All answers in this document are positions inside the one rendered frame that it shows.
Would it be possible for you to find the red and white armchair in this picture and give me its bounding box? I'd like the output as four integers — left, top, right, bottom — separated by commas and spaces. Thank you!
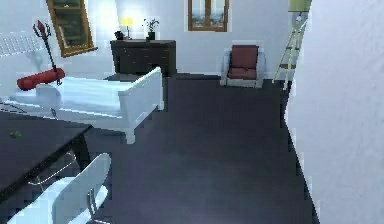
219, 44, 267, 89

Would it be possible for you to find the dark wooden dresser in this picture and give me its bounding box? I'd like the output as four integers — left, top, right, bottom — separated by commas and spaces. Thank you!
109, 38, 178, 78

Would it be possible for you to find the green potted house plant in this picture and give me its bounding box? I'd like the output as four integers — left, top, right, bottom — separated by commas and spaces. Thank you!
142, 17, 161, 42

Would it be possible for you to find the white bed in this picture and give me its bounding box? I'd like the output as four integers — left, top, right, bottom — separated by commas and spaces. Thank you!
0, 31, 165, 146

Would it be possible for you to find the wood framed window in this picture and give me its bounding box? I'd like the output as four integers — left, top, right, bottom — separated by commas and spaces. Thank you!
187, 0, 230, 33

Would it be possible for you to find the yellow table lamp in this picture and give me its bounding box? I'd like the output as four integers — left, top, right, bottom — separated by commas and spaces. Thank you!
120, 16, 135, 41

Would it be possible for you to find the pale wooden ladder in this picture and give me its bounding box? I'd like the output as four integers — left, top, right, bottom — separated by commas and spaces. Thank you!
272, 13, 308, 91

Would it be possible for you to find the white chair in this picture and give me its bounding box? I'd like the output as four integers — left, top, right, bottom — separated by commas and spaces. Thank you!
5, 152, 113, 224

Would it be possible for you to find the red bolster pillow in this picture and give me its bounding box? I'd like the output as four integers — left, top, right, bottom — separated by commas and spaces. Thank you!
16, 67, 66, 92

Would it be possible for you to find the black desk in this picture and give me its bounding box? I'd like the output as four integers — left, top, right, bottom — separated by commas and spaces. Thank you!
0, 110, 94, 218

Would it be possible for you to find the wood framed wall mirror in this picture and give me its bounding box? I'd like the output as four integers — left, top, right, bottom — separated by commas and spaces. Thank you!
45, 0, 99, 58

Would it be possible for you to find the green wall picture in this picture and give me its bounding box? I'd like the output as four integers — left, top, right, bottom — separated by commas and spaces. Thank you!
288, 0, 313, 13

